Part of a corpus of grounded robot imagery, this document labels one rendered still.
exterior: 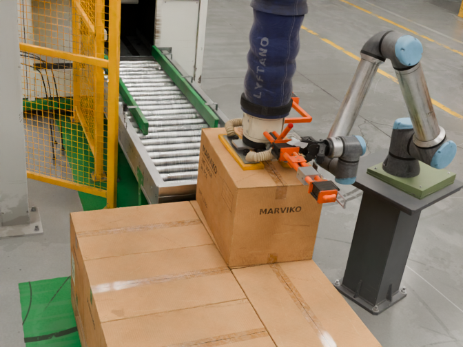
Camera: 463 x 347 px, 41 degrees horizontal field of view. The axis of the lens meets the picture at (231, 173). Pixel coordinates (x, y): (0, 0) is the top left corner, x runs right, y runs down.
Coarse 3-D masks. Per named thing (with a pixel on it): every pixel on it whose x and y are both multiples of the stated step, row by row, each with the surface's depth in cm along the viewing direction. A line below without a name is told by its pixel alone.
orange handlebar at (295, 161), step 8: (296, 104) 301; (304, 112) 293; (288, 120) 283; (296, 120) 285; (304, 120) 286; (288, 160) 246; (296, 160) 244; (304, 160) 245; (296, 168) 240; (328, 200) 222
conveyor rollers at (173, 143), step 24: (120, 72) 478; (144, 72) 485; (120, 96) 432; (144, 96) 437; (168, 96) 443; (168, 120) 403; (192, 120) 408; (144, 144) 372; (168, 144) 378; (192, 144) 375; (168, 168) 344; (192, 168) 349
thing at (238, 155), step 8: (224, 136) 287; (232, 136) 288; (224, 144) 283; (232, 144) 280; (232, 152) 274; (240, 152) 273; (248, 152) 270; (240, 160) 267; (248, 168) 263; (256, 168) 265
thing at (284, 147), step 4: (276, 140) 256; (280, 140) 257; (284, 140) 257; (288, 140) 258; (272, 144) 255; (276, 144) 255; (280, 144) 256; (284, 144) 256; (272, 148) 258; (276, 148) 252; (280, 148) 252; (284, 148) 250; (288, 148) 250; (292, 148) 251; (296, 148) 252; (272, 152) 256; (276, 152) 254; (280, 152) 250; (284, 152) 251; (288, 152) 251; (292, 152) 252; (296, 152) 253; (276, 156) 252; (280, 156) 251; (280, 160) 252; (284, 160) 253
